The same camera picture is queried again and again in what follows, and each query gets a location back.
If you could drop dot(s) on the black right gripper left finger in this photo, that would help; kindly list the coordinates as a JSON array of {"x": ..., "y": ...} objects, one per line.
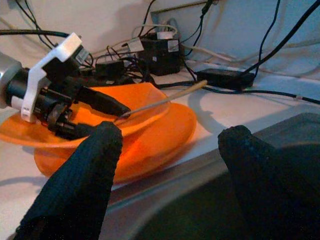
[{"x": 75, "y": 190}]

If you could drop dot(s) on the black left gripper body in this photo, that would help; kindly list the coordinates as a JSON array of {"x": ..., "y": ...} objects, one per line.
[{"x": 57, "y": 105}]

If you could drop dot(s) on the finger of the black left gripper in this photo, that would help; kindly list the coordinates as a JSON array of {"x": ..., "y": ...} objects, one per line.
[
  {"x": 80, "y": 131},
  {"x": 105, "y": 102}
]

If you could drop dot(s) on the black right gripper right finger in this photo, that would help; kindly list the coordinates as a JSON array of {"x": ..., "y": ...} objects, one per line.
[{"x": 270, "y": 195}]

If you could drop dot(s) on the orange bowl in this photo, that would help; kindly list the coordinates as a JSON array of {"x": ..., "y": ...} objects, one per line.
[{"x": 140, "y": 100}]

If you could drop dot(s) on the orange plate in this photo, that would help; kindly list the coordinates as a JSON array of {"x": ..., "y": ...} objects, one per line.
[{"x": 162, "y": 140}]

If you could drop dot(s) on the black box with white labels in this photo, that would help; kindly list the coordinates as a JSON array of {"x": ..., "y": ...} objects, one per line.
[{"x": 160, "y": 57}]

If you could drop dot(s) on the stainless steel sink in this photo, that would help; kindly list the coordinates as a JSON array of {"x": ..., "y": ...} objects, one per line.
[{"x": 175, "y": 190}]

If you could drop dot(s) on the black power adapter brick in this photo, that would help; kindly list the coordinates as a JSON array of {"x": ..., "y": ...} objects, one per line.
[{"x": 222, "y": 78}]

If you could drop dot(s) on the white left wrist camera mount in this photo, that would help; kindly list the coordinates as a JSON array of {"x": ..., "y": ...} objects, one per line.
[{"x": 68, "y": 47}]

